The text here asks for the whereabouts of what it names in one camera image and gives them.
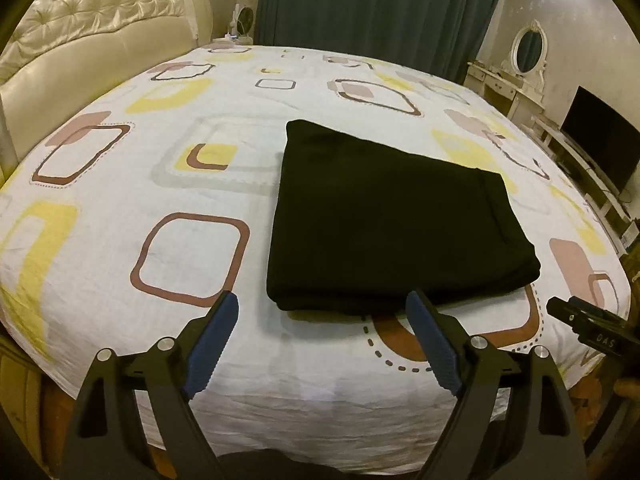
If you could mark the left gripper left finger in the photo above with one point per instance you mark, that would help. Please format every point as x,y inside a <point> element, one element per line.
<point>106,440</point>

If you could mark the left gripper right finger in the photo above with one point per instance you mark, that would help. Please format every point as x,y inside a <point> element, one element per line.
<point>513,418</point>

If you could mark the black pants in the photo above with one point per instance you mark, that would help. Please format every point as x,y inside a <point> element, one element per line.
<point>359,225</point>

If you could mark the white tv stand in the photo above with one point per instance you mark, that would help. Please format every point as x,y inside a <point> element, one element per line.
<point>599,191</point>

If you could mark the black flat television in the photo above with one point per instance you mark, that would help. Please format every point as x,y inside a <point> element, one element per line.
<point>604,135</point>

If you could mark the patterned white bed sheet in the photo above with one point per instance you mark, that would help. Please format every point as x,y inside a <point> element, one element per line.
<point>120,226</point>

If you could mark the white dressing table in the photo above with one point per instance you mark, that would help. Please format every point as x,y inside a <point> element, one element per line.
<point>512,97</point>

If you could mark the oval vanity mirror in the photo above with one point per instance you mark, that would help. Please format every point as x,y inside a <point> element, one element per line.
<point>529,48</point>

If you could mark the dark teal curtain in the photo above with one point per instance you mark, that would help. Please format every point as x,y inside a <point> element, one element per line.
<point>439,37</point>

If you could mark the cream tufted headboard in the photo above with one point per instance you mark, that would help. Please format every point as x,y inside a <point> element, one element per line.
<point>64,54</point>

